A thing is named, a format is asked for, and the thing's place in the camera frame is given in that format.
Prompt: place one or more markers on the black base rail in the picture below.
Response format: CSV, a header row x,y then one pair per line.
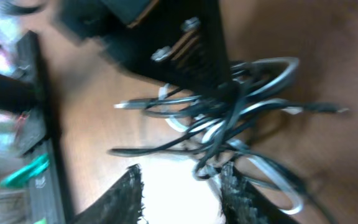
x,y
48,194

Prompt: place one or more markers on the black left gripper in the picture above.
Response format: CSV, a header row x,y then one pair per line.
x,y
176,42

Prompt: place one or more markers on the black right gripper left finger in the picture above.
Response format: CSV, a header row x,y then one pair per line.
x,y
120,204

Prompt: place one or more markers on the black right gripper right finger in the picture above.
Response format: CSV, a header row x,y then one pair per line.
x,y
242,203

